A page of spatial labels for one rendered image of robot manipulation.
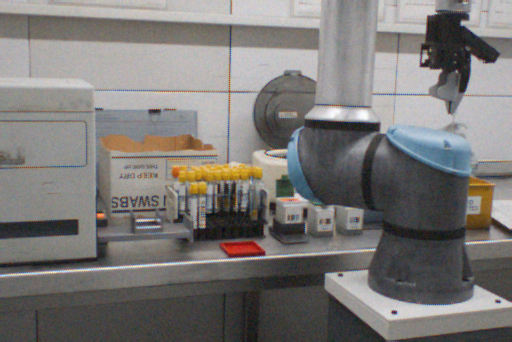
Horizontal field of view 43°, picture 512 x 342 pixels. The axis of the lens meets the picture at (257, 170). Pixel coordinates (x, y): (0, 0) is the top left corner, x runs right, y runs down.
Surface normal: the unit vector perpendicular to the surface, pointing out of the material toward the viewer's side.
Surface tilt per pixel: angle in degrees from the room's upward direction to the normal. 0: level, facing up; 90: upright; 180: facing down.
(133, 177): 87
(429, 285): 72
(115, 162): 91
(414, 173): 89
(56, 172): 90
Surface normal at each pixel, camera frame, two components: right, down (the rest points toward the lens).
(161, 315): 0.31, 0.17
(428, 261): -0.13, -0.16
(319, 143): -0.62, 0.05
